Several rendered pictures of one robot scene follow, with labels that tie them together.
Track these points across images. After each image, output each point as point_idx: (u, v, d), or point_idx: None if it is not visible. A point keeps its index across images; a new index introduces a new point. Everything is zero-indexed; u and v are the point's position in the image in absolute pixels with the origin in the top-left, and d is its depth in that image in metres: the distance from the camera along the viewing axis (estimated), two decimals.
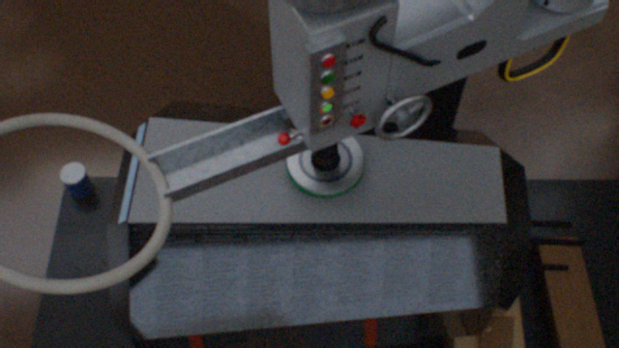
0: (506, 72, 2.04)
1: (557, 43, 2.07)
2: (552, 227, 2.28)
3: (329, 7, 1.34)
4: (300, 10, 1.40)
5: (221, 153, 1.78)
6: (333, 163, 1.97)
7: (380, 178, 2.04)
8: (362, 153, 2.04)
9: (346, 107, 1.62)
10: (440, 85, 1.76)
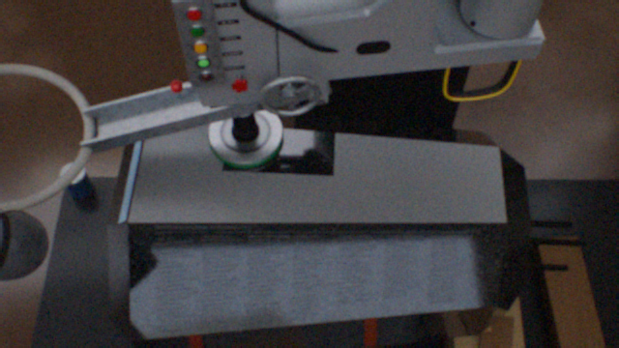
0: (443, 88, 2.01)
1: (507, 74, 2.02)
2: (552, 227, 2.28)
3: None
4: None
5: (146, 114, 1.99)
6: (248, 136, 2.06)
7: (380, 178, 2.04)
8: (253, 166, 2.05)
9: (231, 70, 1.68)
10: (343, 76, 1.77)
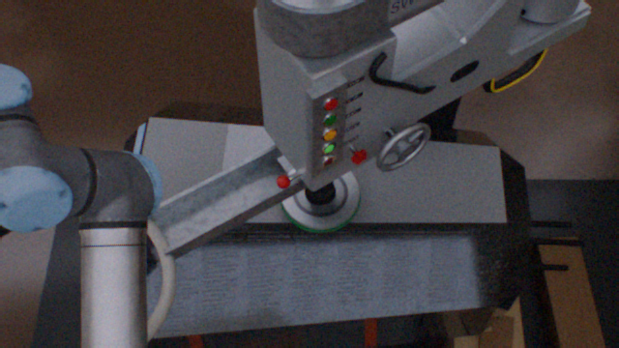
0: (491, 84, 2.02)
1: None
2: (552, 227, 2.28)
3: (329, 50, 1.28)
4: (297, 54, 1.34)
5: (217, 201, 1.71)
6: (329, 196, 1.92)
7: (380, 178, 2.04)
8: (304, 229, 1.92)
9: (346, 144, 1.57)
10: (435, 108, 1.72)
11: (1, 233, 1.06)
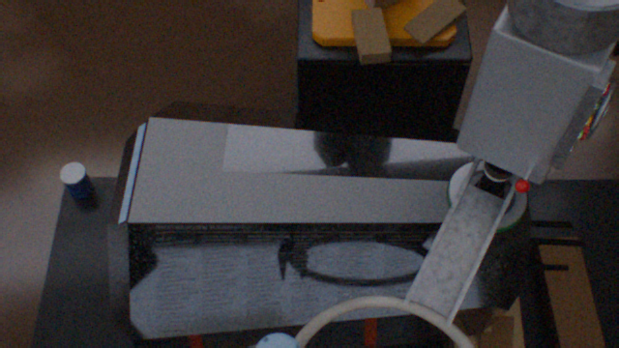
0: None
1: None
2: (552, 227, 2.28)
3: (615, 38, 1.30)
4: (569, 55, 1.34)
5: (448, 251, 1.80)
6: None
7: (380, 178, 2.04)
8: None
9: None
10: None
11: None
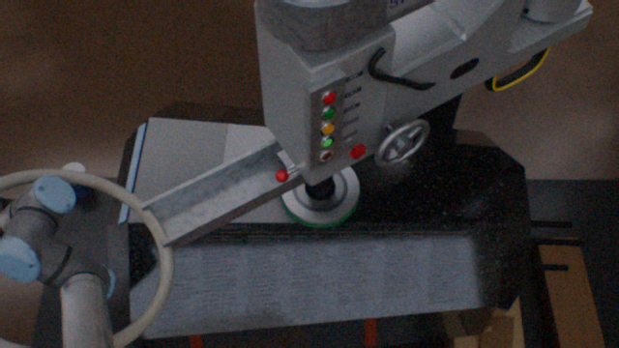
0: (492, 82, 2.02)
1: (541, 50, 2.06)
2: (552, 227, 2.28)
3: (328, 43, 1.29)
4: (295, 47, 1.35)
5: (216, 194, 1.72)
6: (329, 191, 1.93)
7: (380, 178, 2.04)
8: (290, 216, 1.94)
9: (344, 138, 1.58)
10: (435, 105, 1.73)
11: None
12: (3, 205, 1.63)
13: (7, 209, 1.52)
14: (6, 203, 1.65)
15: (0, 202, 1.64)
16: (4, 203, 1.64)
